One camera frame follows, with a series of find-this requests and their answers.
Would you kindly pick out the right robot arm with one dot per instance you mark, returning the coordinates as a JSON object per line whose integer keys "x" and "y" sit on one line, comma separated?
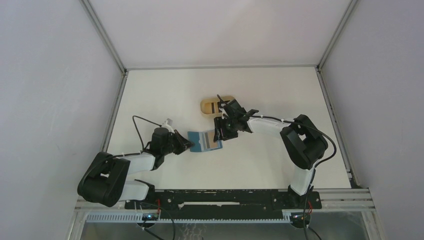
{"x": 304, "y": 143}

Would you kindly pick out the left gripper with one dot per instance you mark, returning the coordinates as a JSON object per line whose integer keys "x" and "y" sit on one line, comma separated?
{"x": 183, "y": 144}

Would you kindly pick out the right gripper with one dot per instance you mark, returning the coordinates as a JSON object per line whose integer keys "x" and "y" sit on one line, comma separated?
{"x": 219, "y": 122}

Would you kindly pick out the black card in tray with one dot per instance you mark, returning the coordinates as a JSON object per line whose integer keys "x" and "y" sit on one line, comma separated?
{"x": 211, "y": 108}

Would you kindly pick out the beige oval tray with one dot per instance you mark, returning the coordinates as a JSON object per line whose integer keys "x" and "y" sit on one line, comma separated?
{"x": 226, "y": 98}

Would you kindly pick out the white slotted cable duct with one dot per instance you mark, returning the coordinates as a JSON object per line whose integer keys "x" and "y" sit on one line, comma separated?
{"x": 139, "y": 218}

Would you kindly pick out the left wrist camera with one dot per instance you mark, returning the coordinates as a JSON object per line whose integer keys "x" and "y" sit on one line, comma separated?
{"x": 168, "y": 125}

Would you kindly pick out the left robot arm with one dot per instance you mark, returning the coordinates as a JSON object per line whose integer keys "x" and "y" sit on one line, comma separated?
{"x": 105, "y": 181}

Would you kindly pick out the blue leather card holder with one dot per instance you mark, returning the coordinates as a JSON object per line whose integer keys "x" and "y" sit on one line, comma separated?
{"x": 196, "y": 138}

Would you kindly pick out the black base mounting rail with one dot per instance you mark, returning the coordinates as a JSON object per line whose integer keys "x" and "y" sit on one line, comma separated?
{"x": 238, "y": 203}

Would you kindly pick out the gold credit card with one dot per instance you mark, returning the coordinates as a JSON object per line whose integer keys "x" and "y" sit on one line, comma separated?
{"x": 208, "y": 143}

